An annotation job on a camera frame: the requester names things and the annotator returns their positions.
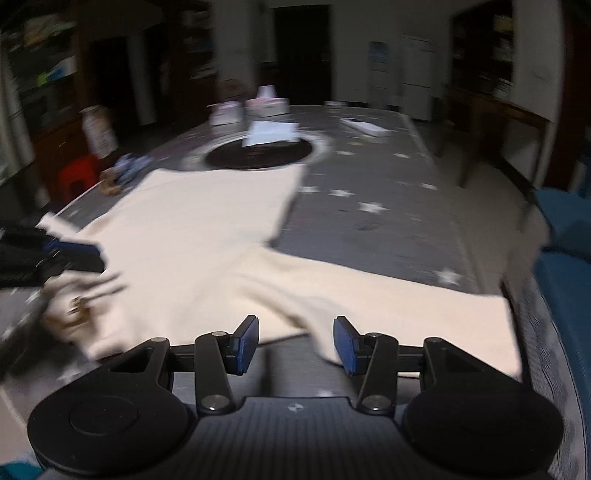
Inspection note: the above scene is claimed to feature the white patterned bag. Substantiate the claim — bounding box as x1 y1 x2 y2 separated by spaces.
81 105 116 158

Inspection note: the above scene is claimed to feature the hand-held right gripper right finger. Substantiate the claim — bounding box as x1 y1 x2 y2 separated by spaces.
333 316 485 415

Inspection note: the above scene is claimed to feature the blue sofa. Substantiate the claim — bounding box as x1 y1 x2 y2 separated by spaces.
531 188 591 384

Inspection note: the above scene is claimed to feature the dark wooden cabinet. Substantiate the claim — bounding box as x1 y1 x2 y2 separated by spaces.
443 0 555 195

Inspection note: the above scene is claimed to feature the dark wooden shelf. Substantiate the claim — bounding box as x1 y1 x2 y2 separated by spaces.
0 0 93 185

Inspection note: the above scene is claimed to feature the red plastic stool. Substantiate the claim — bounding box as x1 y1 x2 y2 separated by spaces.
59 155 100 202

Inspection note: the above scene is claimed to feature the blue crumpled cloth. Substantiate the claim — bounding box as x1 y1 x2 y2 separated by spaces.
111 154 153 183

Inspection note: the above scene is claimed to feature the blue wall poster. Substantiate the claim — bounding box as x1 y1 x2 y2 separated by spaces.
368 41 389 73

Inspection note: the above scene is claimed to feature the white refrigerator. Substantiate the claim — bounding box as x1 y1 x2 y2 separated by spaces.
398 35 435 121

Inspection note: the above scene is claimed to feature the cream long-sleeve shirt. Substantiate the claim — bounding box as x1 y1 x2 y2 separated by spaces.
36 164 523 381

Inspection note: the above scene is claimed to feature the white paper sheet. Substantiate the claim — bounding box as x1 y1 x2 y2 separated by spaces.
242 121 300 147

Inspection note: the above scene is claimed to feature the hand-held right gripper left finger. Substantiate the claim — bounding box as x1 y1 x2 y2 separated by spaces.
107 315 260 415

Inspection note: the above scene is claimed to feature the black round induction cooktop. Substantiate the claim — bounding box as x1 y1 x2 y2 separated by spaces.
203 137 315 169

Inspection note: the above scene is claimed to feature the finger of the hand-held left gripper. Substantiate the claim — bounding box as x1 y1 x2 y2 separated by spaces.
41 236 108 274

